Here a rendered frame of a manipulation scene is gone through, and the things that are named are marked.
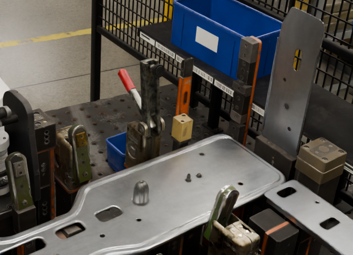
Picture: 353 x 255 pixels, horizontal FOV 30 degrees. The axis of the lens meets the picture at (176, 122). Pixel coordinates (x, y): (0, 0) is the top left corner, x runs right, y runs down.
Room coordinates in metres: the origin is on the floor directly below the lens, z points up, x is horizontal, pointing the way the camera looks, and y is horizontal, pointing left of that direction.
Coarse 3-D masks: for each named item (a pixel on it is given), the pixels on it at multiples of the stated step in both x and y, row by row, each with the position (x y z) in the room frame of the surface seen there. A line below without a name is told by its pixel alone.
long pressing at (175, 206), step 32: (160, 160) 1.20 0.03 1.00; (192, 160) 1.21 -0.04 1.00; (224, 160) 1.22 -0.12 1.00; (256, 160) 1.24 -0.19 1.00; (96, 192) 1.06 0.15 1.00; (128, 192) 1.07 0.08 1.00; (160, 192) 1.08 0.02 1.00; (192, 192) 1.09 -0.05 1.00; (256, 192) 1.12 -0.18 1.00; (64, 224) 0.96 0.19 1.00; (96, 224) 0.97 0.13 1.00; (128, 224) 0.98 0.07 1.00; (160, 224) 0.98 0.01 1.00; (192, 224) 1.00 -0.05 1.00
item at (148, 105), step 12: (144, 60) 1.26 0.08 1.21; (156, 60) 1.26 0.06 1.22; (144, 72) 1.24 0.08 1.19; (156, 72) 1.22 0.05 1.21; (144, 84) 1.24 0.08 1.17; (156, 84) 1.25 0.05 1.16; (144, 96) 1.23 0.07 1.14; (156, 96) 1.25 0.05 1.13; (144, 108) 1.23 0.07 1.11; (156, 108) 1.25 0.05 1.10; (144, 120) 1.23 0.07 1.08; (156, 120) 1.24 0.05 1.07; (156, 132) 1.24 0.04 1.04
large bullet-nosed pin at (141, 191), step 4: (140, 180) 1.06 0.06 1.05; (136, 184) 1.05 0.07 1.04; (140, 184) 1.04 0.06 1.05; (144, 184) 1.05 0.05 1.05; (136, 188) 1.04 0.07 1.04; (140, 188) 1.04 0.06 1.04; (144, 188) 1.04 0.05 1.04; (148, 188) 1.05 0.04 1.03; (136, 192) 1.04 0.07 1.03; (140, 192) 1.04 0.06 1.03; (144, 192) 1.04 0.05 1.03; (148, 192) 1.05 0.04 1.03; (136, 196) 1.04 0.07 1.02; (140, 196) 1.04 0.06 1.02; (144, 196) 1.04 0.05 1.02; (148, 196) 1.05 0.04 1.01; (136, 200) 1.04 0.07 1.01; (140, 200) 1.04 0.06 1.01; (144, 200) 1.04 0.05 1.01; (136, 204) 1.04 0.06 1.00; (140, 204) 1.04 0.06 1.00; (144, 204) 1.04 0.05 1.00
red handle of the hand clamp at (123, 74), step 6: (120, 72) 1.32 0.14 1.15; (126, 72) 1.32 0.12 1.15; (120, 78) 1.32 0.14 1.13; (126, 78) 1.31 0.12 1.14; (126, 84) 1.30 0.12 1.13; (132, 84) 1.30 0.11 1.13; (132, 90) 1.29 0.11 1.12; (132, 96) 1.28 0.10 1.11; (138, 96) 1.29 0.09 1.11; (138, 102) 1.27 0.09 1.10; (138, 108) 1.27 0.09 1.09; (150, 120) 1.24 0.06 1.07; (150, 126) 1.23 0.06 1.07
